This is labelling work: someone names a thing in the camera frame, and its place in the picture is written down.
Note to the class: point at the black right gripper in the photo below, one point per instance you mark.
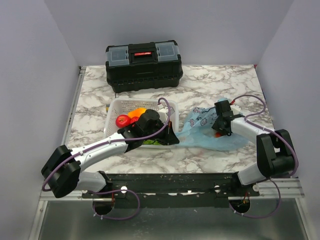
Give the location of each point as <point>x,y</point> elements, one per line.
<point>217,127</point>

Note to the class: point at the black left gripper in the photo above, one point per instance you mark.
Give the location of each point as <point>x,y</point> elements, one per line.
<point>169,136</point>

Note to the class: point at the yellow fake fruit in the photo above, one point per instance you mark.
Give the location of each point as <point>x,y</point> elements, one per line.
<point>137,112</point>

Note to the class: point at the red fake apple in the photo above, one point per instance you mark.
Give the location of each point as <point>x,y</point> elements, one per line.
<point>122,121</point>

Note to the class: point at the light blue plastic bag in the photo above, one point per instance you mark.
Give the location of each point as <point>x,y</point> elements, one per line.
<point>197,132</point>

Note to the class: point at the red wrinkled fake fruit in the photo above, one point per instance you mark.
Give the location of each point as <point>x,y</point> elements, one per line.
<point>217,135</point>

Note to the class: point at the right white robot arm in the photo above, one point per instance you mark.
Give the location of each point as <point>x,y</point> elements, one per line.
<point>275,154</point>

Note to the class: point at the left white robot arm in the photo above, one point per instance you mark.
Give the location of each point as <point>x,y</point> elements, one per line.
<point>65,170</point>

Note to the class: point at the red fake strawberry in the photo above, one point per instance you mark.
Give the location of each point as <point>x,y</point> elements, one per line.
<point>134,119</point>

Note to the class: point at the green fake grape bunch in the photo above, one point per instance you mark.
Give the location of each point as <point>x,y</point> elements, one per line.
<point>151,142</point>

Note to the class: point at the white plastic basket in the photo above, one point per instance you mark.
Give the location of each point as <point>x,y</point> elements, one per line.
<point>122,106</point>

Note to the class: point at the small teal orange tool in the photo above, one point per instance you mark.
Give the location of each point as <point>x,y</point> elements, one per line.
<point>107,108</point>

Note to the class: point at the black plastic toolbox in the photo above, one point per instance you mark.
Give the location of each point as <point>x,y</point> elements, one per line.
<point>142,66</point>

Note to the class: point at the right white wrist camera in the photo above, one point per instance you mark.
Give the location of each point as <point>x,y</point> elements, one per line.
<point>235,108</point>

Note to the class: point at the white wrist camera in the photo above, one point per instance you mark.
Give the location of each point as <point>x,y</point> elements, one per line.
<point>164,112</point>
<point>235,108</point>

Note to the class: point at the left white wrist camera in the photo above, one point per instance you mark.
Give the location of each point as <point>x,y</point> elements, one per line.
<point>164,112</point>

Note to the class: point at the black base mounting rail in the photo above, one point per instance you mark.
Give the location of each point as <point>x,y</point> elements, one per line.
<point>173,190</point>

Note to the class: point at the aluminium extrusion rail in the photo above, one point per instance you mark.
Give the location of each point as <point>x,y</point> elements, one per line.
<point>289,188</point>

